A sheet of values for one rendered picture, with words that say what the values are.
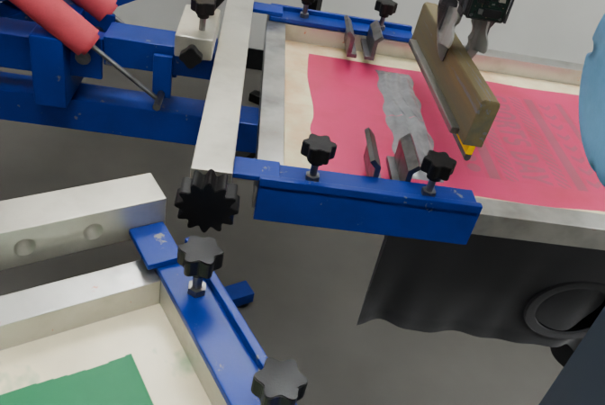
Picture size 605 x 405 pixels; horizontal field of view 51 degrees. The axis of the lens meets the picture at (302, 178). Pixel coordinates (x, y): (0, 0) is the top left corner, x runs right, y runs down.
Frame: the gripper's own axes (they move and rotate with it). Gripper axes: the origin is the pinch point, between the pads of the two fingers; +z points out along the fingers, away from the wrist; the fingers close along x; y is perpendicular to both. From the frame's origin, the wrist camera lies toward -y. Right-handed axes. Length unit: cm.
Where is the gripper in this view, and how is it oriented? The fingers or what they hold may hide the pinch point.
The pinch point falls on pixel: (454, 52)
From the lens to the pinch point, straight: 108.2
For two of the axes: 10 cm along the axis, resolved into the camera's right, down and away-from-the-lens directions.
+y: 0.2, 5.9, -8.0
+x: 9.8, 1.3, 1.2
